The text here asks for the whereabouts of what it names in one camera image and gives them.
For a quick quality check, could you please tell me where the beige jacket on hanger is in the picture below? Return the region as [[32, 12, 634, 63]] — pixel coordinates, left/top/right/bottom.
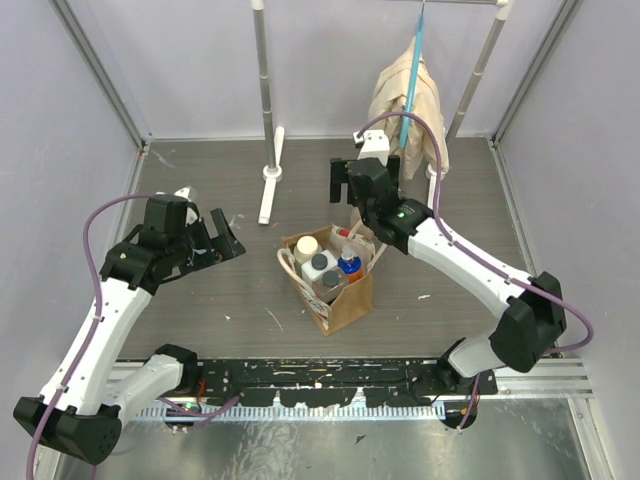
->
[[368, 38, 449, 180]]

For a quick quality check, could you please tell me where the clear bottle black cap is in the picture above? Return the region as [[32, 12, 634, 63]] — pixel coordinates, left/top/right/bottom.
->
[[312, 267, 349, 304]]

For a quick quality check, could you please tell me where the slotted cable duct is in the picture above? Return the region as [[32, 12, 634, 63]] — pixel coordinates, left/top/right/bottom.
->
[[139, 402, 446, 422]]

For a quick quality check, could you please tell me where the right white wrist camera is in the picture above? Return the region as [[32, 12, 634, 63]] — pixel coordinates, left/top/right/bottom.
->
[[353, 129, 390, 166]]

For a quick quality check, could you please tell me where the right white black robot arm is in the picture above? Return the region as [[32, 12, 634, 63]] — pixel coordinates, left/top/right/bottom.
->
[[329, 157, 567, 394]]

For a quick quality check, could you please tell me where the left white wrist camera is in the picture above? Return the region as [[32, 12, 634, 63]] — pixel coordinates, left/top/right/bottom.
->
[[174, 186, 200, 225]]

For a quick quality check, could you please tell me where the white bottle black cap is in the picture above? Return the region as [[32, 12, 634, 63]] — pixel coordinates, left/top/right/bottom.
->
[[301, 250, 337, 285]]

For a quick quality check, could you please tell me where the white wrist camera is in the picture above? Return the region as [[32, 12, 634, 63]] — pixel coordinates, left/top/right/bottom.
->
[[174, 186, 200, 225], [353, 129, 390, 166]]

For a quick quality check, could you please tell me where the blue orange spray bottle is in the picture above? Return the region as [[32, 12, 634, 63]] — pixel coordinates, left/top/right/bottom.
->
[[338, 245, 363, 284]]

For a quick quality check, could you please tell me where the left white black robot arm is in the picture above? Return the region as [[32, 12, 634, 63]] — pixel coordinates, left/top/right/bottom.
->
[[13, 189, 246, 466]]

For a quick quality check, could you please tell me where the beige pump bottle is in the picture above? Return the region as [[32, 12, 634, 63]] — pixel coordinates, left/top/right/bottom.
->
[[349, 207, 372, 238]]

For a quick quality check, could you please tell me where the white silver clothes rack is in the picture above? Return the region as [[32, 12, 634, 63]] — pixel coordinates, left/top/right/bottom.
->
[[251, 0, 514, 225]]

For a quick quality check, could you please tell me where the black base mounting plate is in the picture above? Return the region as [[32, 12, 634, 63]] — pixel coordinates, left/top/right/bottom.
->
[[166, 358, 473, 408]]

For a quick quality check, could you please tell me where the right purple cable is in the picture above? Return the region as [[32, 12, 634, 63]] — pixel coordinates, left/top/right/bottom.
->
[[353, 111, 595, 357]]

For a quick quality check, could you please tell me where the blue clothes hanger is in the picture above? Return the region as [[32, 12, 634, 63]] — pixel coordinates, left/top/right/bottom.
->
[[398, 1, 426, 148]]

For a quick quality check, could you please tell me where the green bottle cream cap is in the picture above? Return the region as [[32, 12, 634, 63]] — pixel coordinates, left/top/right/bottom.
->
[[293, 235, 322, 266]]

